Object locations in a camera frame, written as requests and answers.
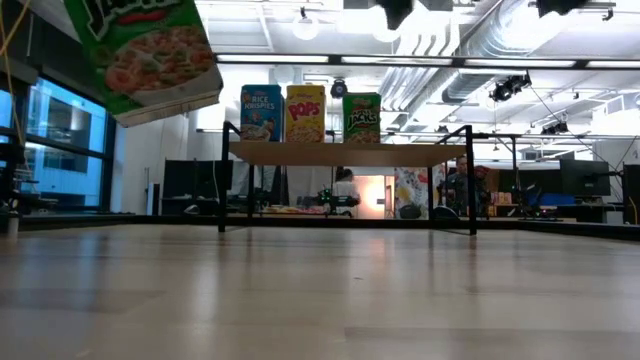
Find yellow Corn Pops cereal box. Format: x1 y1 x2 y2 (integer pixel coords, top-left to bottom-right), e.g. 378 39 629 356
284 84 328 145

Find blue Rice Krispies cereal box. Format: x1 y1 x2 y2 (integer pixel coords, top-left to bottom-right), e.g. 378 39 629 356
239 83 286 143

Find long LED light bar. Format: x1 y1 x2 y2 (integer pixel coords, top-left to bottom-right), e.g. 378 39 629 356
214 52 640 70

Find round white ceiling lamp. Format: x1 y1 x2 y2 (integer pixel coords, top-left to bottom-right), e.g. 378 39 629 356
291 7 321 42

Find black ceiling spotlight cluster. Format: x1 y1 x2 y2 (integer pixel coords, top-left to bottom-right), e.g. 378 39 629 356
488 73 533 104

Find person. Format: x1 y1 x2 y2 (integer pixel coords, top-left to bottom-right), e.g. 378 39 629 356
331 168 360 217
439 155 475 215

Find small black robot green lights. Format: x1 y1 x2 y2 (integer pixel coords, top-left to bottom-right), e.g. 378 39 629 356
315 187 361 217

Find dark computer monitor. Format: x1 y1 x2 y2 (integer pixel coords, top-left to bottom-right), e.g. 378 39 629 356
558 158 612 198
621 163 640 226

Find black monitor back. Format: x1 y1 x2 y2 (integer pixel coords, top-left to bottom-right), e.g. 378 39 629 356
162 158 234 217

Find white tower case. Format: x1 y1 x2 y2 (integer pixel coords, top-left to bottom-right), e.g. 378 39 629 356
145 181 162 217

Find silver ventilation duct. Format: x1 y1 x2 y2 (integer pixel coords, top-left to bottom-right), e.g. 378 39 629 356
441 0 539 105

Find wooden shelf with black frame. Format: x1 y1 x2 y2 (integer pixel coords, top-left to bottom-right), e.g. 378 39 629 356
217 121 478 237

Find colourful wall poster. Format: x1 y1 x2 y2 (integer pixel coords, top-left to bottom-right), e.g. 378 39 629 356
393 166 447 220

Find yellow cable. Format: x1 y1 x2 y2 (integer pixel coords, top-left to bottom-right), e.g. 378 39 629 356
0 0 32 147

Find small white post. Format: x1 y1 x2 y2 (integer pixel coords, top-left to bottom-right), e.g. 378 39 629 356
5 209 20 240

